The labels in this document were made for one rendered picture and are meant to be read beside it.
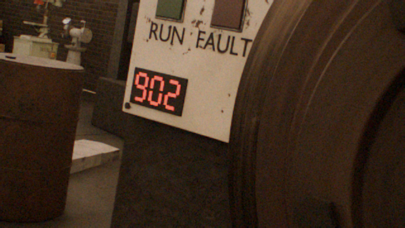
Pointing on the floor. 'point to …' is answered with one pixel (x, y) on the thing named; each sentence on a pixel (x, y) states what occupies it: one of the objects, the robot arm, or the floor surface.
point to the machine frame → (171, 178)
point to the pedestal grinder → (84, 35)
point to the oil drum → (37, 135)
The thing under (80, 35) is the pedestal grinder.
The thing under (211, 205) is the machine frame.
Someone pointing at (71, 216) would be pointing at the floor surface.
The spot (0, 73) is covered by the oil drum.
